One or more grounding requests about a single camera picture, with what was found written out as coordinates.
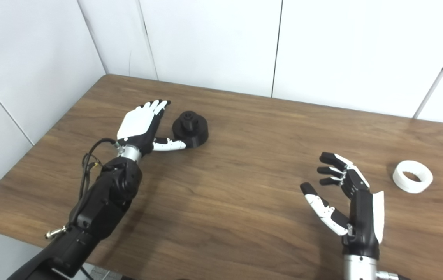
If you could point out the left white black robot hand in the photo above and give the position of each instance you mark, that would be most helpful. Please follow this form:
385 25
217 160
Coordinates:
137 122

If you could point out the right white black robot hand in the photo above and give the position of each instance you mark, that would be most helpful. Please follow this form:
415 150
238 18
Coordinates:
361 221

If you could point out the round black plastic part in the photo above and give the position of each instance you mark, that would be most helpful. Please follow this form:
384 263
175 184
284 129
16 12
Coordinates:
196 136

